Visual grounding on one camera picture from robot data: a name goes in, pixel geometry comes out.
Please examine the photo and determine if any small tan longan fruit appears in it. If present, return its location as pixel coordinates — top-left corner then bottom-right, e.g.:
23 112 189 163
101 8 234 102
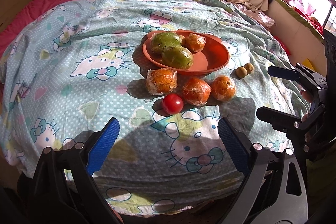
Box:
244 63 254 75
235 66 248 79
178 35 186 47

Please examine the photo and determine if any red tomato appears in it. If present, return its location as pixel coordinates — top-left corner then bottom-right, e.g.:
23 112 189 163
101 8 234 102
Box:
162 93 184 115

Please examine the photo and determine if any large orange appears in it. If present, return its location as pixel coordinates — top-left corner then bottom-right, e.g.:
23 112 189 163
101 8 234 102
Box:
146 68 178 95

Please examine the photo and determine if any green fruit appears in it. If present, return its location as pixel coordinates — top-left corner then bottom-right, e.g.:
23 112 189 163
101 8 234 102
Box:
161 46 194 70
150 32 181 55

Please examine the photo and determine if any yellow paper note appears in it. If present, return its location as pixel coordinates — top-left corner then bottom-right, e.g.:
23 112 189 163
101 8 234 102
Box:
302 58 316 72

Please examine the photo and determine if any pink floral cloth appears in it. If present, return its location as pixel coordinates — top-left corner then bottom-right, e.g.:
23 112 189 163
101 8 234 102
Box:
235 3 275 30

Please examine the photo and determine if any orange bear-shaped plate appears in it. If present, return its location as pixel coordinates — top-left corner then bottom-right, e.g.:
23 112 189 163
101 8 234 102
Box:
142 30 230 75

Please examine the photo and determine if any Hello Kitty blue quilt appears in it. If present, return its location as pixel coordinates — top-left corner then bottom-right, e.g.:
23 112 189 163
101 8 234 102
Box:
1 0 310 215

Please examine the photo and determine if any black camera box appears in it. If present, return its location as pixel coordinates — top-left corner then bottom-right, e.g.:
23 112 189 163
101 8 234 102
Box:
323 29 336 114

